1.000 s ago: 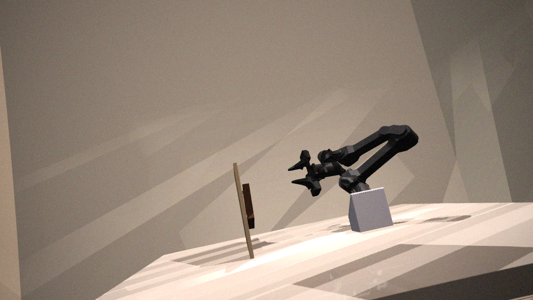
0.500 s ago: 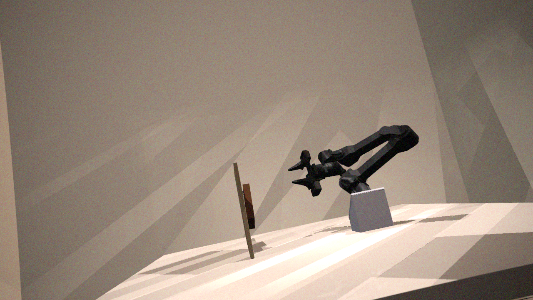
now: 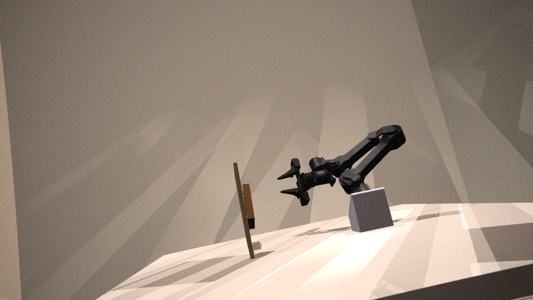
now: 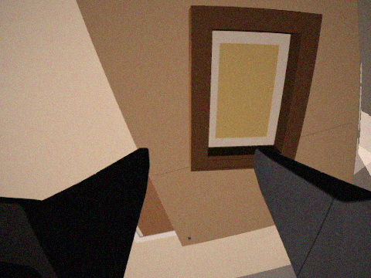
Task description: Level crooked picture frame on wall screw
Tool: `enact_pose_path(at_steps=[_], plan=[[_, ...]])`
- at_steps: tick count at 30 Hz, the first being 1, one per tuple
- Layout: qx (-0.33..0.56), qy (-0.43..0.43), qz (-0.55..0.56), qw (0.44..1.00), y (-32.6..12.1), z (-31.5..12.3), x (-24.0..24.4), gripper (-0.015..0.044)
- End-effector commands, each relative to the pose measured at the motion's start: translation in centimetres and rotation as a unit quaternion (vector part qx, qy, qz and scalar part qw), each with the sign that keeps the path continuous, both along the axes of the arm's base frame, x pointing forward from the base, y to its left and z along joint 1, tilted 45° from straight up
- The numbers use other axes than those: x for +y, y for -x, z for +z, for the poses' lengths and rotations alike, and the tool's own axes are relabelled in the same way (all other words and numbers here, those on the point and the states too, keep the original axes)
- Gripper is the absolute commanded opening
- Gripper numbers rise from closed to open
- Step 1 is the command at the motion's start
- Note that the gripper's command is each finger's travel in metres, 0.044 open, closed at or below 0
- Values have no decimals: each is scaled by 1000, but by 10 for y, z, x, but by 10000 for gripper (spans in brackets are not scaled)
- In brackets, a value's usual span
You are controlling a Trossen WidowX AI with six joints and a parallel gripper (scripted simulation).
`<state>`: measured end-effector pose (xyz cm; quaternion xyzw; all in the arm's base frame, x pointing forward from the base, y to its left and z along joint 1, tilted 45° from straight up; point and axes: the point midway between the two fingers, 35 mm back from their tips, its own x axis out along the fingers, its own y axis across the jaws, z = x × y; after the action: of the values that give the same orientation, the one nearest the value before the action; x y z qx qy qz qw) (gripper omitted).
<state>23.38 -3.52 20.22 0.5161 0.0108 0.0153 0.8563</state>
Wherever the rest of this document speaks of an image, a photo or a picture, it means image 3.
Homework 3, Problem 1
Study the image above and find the brown picture frame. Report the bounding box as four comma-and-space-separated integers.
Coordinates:
242, 183, 255, 229

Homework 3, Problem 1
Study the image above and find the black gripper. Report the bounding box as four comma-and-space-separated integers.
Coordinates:
277, 158, 319, 206

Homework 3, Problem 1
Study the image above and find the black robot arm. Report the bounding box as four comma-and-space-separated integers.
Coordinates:
309, 125, 406, 195

